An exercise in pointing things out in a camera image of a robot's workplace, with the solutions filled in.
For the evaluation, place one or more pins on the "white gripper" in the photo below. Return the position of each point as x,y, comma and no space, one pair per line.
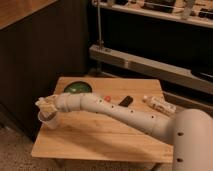
46,100

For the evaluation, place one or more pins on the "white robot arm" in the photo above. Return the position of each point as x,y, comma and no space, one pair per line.
190,132

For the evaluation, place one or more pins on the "white ceramic cup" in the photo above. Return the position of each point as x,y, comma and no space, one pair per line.
50,121

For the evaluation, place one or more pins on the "green bowl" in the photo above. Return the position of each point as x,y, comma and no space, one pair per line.
78,87

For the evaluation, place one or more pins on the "wooden side table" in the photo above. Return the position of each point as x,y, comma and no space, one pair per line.
89,136

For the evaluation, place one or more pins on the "small red object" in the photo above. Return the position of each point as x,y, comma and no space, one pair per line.
107,98

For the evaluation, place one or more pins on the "dark wooden cabinet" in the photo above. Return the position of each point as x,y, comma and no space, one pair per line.
34,53

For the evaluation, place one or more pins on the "black rectangular block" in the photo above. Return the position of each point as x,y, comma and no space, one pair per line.
126,101

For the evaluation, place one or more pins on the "metal shelf rack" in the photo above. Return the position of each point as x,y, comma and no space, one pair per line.
150,40

